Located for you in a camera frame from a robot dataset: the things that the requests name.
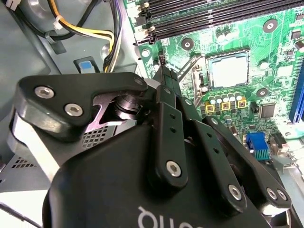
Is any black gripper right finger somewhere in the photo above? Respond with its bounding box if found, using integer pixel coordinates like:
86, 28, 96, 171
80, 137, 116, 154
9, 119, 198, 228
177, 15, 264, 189
166, 68, 292, 219

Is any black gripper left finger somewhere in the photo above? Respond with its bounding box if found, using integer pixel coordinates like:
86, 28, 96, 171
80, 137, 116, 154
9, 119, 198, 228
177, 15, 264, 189
6, 66, 190, 200

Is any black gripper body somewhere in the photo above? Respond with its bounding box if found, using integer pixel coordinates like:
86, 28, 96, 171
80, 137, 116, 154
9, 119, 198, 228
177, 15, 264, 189
42, 123, 295, 228

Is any wire locking lever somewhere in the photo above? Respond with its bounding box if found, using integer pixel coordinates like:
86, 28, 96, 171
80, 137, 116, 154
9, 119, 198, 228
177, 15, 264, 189
177, 51, 203, 78

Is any silver CPU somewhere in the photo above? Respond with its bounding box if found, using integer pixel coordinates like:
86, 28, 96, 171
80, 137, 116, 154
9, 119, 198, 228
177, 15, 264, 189
211, 56, 249, 88

